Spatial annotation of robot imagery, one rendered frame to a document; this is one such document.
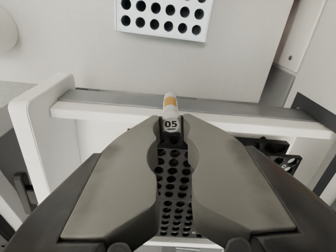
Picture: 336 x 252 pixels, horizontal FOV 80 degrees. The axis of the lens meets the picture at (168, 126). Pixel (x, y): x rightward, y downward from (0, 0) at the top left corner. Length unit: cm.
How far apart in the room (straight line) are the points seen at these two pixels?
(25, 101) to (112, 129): 13
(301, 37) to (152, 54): 22
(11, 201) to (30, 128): 45
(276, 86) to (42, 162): 37
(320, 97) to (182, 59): 20
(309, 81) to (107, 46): 30
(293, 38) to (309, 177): 21
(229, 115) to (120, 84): 19
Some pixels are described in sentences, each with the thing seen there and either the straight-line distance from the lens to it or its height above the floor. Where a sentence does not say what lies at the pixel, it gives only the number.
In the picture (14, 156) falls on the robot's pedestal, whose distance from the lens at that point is 74.
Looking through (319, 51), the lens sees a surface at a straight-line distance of 34.
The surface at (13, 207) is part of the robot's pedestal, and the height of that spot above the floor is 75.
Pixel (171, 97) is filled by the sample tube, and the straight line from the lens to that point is 16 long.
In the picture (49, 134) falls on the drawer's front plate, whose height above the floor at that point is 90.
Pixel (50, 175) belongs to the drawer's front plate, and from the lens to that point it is 28.
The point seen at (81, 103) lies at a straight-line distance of 26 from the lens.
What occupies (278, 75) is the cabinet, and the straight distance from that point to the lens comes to 40.
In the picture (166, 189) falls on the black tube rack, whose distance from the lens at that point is 29.
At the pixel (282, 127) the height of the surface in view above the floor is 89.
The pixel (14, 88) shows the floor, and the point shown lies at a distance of 144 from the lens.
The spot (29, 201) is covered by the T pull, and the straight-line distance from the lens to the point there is 34.
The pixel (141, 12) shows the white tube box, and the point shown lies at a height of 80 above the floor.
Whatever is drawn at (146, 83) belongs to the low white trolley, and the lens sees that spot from 35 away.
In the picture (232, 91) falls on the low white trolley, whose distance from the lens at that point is 38.
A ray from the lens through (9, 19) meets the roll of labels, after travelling 40.
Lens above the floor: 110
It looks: 60 degrees down
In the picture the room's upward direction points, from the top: 179 degrees clockwise
